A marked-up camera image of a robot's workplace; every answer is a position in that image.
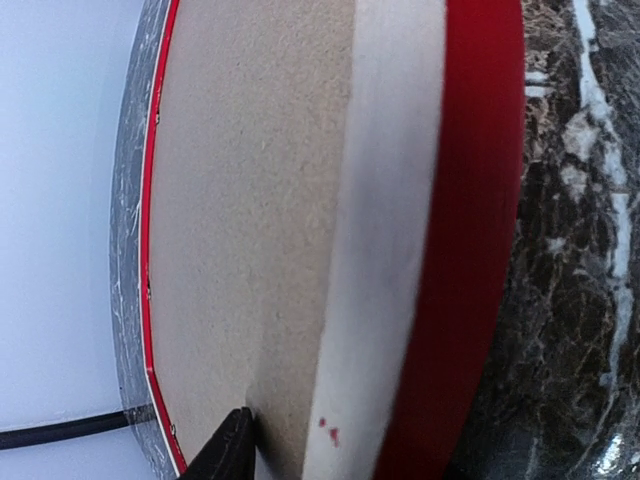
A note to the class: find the red wooden picture frame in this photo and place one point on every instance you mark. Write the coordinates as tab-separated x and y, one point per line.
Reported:
426	208

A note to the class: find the left black corner post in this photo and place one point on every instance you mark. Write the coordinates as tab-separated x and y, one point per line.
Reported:
33	436

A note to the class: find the brown frame backing board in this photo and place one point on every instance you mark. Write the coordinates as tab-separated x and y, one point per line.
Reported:
245	179

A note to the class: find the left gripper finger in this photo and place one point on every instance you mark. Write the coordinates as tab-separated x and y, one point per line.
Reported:
230	453

